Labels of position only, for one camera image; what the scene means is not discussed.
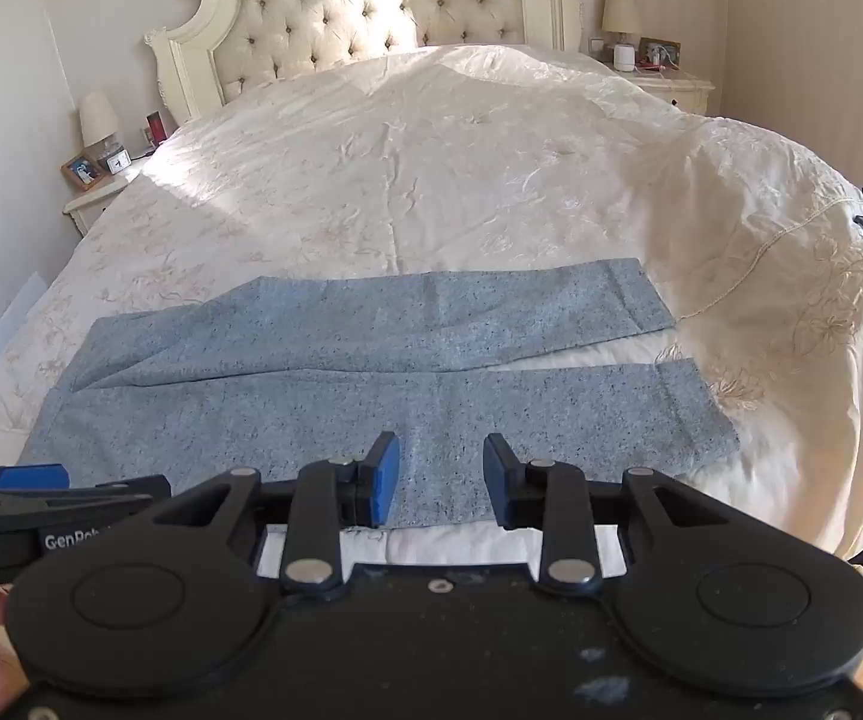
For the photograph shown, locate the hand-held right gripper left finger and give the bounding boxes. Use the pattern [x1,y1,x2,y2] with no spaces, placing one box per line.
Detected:
[150,431,402,590]

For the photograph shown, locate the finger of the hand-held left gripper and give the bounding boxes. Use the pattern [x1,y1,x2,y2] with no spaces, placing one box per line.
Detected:
[0,463,73,497]

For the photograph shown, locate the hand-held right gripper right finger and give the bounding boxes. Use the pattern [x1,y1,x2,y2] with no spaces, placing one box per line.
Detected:
[481,431,726,590]

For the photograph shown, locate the grey-blue pillow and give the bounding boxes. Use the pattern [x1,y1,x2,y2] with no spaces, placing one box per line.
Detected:
[17,257,740,530]

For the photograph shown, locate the cream nightstand with clock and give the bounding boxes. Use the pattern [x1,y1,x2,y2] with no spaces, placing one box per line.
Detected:
[63,156,149,236]

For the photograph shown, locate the cream embroidered bedspread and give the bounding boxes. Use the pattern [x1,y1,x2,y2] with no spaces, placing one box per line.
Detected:
[0,43,863,565]

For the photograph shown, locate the table lamp with glass base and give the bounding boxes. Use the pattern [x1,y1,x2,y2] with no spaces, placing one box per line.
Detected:
[78,91,122,161]

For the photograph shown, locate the cream nightstand with drawer knob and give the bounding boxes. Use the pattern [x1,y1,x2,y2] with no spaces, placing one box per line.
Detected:
[628,66,717,118]

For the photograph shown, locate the cream tufted bed headboard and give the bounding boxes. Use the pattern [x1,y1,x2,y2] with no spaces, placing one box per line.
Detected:
[144,0,583,123]

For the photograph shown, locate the beige shade table lamp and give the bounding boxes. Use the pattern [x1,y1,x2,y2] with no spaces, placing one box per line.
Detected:
[600,0,643,55]

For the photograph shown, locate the wooden photo frame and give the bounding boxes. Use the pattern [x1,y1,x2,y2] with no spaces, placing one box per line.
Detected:
[61,152,107,191]

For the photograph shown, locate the brown picture frame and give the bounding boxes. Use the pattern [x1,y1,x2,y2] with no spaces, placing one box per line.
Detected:
[639,37,682,69]

